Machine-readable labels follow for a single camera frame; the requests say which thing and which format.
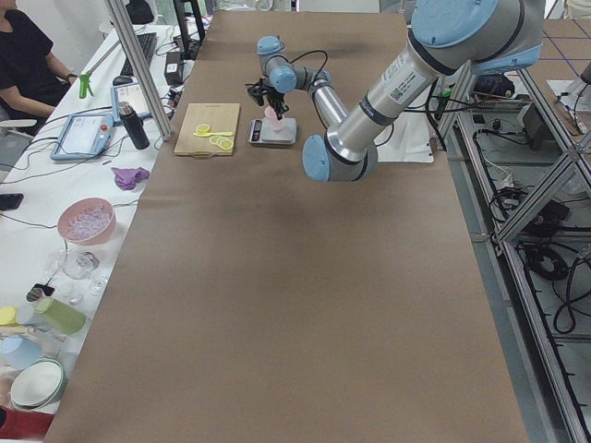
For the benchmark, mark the light blue cup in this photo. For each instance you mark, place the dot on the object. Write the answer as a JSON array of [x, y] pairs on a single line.
[[20, 352]]

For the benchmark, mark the purple cloth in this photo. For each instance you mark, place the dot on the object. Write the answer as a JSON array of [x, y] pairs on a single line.
[[129, 178]]

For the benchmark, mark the far teach pendant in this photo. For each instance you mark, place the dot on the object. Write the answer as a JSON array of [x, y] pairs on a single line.
[[132, 94]]

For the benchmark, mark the seated person black shirt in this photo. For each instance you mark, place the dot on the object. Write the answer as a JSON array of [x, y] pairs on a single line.
[[33, 79]]

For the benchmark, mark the green cup lying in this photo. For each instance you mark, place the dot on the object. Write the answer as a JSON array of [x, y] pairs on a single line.
[[65, 318]]

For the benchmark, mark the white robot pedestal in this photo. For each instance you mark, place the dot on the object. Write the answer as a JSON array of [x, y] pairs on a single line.
[[407, 140]]

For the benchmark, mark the wooden cutting board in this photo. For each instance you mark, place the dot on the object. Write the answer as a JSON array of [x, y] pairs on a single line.
[[220, 116]]

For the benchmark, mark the pink bowl with ice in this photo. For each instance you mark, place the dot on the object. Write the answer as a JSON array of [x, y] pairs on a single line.
[[90, 221]]

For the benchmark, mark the front lemon slice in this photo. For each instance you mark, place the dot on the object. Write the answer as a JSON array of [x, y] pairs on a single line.
[[225, 144]]

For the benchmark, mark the black smartphone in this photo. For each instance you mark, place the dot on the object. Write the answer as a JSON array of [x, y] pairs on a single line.
[[10, 201]]

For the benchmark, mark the white green bowl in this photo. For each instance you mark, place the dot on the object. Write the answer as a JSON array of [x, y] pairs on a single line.
[[38, 385]]

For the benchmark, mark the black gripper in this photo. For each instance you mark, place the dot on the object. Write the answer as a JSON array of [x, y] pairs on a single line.
[[275, 98]]

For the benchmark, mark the pink plastic cup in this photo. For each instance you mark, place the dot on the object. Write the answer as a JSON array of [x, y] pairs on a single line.
[[273, 120]]

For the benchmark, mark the aluminium frame post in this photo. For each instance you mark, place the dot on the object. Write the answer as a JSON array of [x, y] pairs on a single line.
[[134, 54]]

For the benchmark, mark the near teach pendant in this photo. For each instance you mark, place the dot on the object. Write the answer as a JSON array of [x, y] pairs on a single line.
[[83, 136]]

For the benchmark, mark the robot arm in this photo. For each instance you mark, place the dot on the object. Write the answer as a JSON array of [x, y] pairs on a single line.
[[490, 36]]

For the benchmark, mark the silver kitchen scale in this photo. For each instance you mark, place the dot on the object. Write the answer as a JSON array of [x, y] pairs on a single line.
[[262, 133]]

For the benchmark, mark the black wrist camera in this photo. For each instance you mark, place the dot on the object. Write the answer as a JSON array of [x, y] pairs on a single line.
[[257, 91]]

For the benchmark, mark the clear wine glass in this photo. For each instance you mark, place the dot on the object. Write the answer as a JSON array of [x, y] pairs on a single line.
[[79, 265]]

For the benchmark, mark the yellow cup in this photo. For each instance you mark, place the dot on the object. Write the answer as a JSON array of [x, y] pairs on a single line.
[[8, 316]]

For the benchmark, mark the green clamp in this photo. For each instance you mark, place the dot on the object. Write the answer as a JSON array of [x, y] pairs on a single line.
[[85, 89]]

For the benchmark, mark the black thermos bottle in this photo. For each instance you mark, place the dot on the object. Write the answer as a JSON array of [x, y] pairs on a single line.
[[133, 125]]

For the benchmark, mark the teach pendant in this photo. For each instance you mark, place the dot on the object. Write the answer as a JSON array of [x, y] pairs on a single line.
[[83, 136], [132, 94]]

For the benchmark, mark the lemon slice on knife tip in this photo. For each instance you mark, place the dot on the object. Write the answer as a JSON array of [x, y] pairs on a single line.
[[202, 129]]

